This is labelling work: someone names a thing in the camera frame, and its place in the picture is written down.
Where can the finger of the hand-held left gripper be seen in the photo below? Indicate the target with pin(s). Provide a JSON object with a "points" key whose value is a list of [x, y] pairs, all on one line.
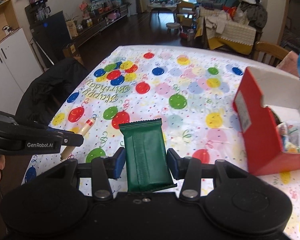
{"points": [[73, 140]]}

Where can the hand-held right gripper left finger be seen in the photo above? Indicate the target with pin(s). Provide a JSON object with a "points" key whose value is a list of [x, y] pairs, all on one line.
{"points": [[120, 162]]}

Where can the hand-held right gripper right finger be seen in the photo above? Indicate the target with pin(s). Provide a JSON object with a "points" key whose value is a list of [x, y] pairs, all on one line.
{"points": [[173, 163]]}

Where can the cream sausage stick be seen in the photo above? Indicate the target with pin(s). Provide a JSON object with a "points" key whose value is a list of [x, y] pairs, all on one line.
{"points": [[88, 125]]}

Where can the red cardboard box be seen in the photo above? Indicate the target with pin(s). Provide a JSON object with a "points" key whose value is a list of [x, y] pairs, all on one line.
{"points": [[262, 140]]}

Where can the yellow snack packet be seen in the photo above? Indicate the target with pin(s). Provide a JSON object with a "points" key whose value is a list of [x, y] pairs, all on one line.
{"points": [[293, 148]]}

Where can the black jacket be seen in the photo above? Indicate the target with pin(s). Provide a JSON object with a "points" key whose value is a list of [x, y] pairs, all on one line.
{"points": [[52, 87]]}

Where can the balloon print tablecloth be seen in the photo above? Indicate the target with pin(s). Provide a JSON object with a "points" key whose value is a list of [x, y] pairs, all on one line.
{"points": [[152, 110]]}

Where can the white cabinet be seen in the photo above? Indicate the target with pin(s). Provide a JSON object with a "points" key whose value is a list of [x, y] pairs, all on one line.
{"points": [[10, 67]]}

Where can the yellow label carton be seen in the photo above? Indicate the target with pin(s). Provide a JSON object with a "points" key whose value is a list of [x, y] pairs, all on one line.
{"points": [[71, 50]]}

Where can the black cabinet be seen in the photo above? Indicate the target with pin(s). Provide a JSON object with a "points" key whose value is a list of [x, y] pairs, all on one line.
{"points": [[52, 35]]}

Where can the dark television cabinet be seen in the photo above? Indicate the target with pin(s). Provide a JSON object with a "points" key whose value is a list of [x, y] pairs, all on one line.
{"points": [[95, 30]]}

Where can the small white candy packet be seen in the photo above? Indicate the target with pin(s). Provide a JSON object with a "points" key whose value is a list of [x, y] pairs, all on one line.
{"points": [[282, 130]]}

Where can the red floor toy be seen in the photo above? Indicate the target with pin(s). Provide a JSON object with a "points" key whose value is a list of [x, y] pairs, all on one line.
{"points": [[187, 35]]}

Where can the pink toy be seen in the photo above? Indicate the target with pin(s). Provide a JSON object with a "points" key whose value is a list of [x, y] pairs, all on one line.
{"points": [[113, 16]]}

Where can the white stool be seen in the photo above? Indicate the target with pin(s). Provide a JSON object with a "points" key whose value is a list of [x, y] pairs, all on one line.
{"points": [[173, 26]]}

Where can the wooden dining chair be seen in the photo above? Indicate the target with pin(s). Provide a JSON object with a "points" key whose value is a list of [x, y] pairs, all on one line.
{"points": [[270, 51]]}

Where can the pink cloth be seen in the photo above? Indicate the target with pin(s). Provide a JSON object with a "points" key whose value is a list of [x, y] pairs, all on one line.
{"points": [[290, 63]]}

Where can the coffee table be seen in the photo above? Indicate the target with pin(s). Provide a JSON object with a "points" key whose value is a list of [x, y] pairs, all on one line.
{"points": [[162, 6]]}

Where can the wooden armchair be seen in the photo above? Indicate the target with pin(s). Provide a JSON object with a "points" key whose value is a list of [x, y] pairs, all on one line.
{"points": [[186, 5]]}

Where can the dark clothes pile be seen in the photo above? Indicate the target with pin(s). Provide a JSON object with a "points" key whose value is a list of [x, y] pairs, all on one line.
{"points": [[255, 12]]}

